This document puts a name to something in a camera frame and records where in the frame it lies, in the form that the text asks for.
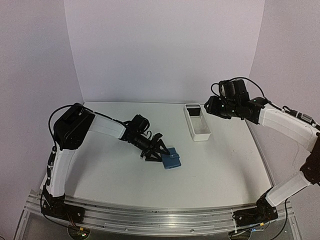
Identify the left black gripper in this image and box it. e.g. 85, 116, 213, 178
131, 132, 170, 162

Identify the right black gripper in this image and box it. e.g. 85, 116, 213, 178
205, 95, 241, 119

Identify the blue card holder wallet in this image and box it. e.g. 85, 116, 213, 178
161, 147, 182, 170

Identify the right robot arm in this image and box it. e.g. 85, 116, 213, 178
204, 76, 320, 207

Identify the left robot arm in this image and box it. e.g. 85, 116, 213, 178
43, 103, 170, 198

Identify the white plastic tray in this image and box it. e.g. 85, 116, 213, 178
183, 103, 211, 142

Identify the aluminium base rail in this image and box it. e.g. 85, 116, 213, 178
14, 191, 302, 240

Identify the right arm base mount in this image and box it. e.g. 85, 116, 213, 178
232, 194, 278, 227

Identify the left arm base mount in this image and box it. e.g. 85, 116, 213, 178
41, 188, 85, 224

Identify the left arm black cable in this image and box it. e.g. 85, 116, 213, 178
36, 192, 73, 227

